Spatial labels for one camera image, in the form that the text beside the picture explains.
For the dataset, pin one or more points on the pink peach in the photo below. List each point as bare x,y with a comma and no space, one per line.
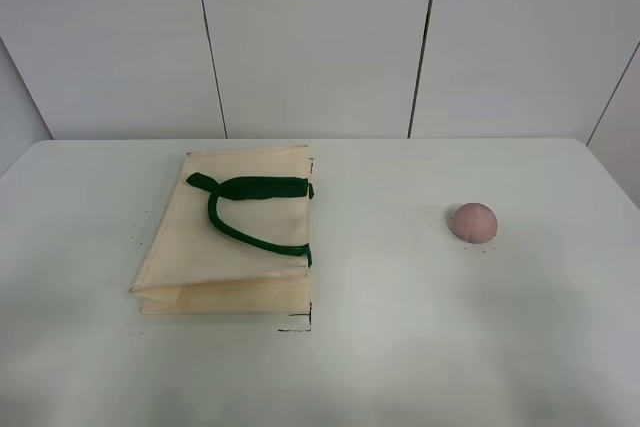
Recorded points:
473,223

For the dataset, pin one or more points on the cream linen bag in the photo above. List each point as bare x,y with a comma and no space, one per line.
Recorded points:
193,268

